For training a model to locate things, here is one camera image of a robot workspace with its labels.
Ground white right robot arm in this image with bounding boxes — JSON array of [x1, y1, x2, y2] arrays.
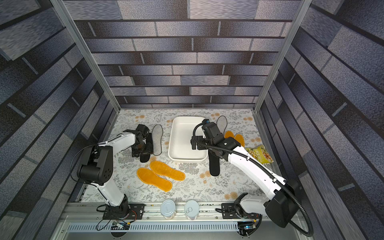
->
[[191, 119, 299, 228]]

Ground orange fuzzy insole right outer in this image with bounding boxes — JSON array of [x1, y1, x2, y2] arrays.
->
[[235, 134, 245, 147]]

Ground white plastic storage box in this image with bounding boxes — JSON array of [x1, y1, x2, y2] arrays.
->
[[168, 116, 209, 164]]

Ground orange fuzzy insole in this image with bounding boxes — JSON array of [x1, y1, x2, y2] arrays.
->
[[137, 168, 173, 192], [150, 161, 186, 181], [235, 134, 245, 147], [225, 131, 235, 139]]

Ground black foam insole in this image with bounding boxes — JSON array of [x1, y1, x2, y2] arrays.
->
[[208, 151, 220, 177], [140, 133, 154, 163]]

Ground yellow-green snack bag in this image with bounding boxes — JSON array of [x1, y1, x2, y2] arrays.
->
[[246, 145, 274, 164]]

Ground grey felt insole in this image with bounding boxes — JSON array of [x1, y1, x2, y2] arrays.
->
[[152, 125, 164, 156], [216, 116, 228, 135]]

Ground silver tin can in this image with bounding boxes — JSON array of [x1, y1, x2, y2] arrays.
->
[[185, 200, 200, 221], [160, 199, 177, 220]]

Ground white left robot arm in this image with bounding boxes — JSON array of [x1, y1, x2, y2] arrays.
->
[[77, 125, 154, 220]]

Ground orange fuzzy insole right inner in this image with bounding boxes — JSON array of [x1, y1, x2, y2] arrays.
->
[[225, 131, 235, 139]]

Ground orange fuzzy insole front lower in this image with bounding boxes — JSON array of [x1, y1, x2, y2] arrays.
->
[[137, 168, 173, 192]]

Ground orange fuzzy insole front upper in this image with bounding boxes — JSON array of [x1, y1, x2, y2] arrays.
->
[[150, 161, 186, 181]]

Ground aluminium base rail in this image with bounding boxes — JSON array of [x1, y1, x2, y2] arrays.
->
[[51, 202, 307, 240]]

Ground black corrugated cable conduit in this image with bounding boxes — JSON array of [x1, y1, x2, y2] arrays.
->
[[192, 122, 314, 238]]

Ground silver tin can right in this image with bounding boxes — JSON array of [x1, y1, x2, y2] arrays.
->
[[185, 200, 200, 221]]

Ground silver tin can left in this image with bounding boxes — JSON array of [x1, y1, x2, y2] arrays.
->
[[160, 199, 177, 220]]

